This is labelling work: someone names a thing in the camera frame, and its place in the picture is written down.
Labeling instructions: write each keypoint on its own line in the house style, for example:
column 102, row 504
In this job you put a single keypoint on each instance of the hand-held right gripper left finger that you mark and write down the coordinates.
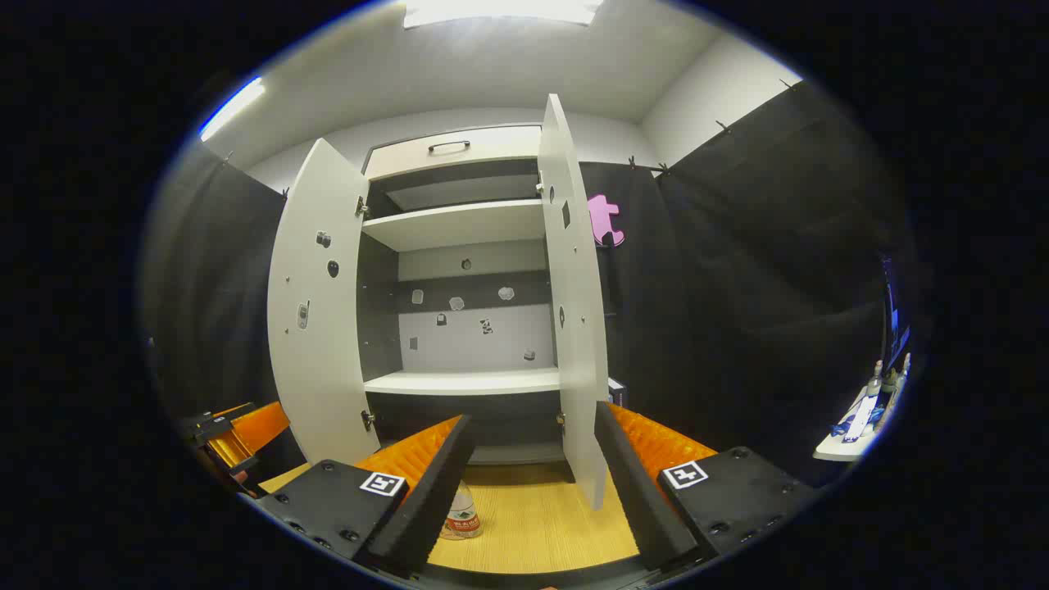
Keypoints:
column 426, row 508

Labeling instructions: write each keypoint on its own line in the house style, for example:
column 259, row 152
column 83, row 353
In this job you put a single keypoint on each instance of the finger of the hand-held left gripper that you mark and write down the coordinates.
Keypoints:
column 258, row 426

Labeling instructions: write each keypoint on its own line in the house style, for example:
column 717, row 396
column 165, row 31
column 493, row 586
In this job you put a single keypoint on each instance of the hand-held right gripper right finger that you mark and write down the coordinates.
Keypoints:
column 639, row 500

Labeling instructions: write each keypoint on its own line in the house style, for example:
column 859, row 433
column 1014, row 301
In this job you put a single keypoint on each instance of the clear plastic water bottle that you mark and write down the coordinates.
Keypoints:
column 465, row 516

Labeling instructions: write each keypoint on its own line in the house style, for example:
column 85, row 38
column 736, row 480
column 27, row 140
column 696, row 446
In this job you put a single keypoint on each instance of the white cabinet door camera sticker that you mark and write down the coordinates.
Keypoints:
column 320, row 369

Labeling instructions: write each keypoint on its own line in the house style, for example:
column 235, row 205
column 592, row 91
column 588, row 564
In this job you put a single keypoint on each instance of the white cabinet door headphone sticker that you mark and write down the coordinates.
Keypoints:
column 578, row 344

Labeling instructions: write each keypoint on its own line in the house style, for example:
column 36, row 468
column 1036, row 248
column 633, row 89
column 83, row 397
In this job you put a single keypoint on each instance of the small dark box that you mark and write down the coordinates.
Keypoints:
column 617, row 392

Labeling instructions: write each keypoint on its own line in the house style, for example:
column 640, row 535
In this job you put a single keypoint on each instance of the white cabinet shelf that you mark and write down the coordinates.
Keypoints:
column 467, row 382
column 459, row 223

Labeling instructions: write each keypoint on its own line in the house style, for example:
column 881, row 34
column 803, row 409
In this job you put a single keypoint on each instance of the grey white cabinet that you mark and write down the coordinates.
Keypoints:
column 459, row 336

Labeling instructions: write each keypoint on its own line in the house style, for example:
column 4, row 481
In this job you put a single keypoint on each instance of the white side table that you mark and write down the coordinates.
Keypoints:
column 840, row 447

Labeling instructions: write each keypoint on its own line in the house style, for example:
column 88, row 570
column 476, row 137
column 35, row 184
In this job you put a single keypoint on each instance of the blue white packet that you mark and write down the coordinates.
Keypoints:
column 859, row 422

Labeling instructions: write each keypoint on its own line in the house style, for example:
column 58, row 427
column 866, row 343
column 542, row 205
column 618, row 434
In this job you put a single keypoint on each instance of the small clear bottle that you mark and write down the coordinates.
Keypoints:
column 875, row 378

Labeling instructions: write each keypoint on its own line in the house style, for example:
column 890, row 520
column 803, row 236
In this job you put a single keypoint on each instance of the ceiling light panel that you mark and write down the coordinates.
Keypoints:
column 500, row 10
column 233, row 108

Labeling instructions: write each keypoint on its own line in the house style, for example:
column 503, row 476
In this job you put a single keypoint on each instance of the white cabinet drawer front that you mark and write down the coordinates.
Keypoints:
column 492, row 156

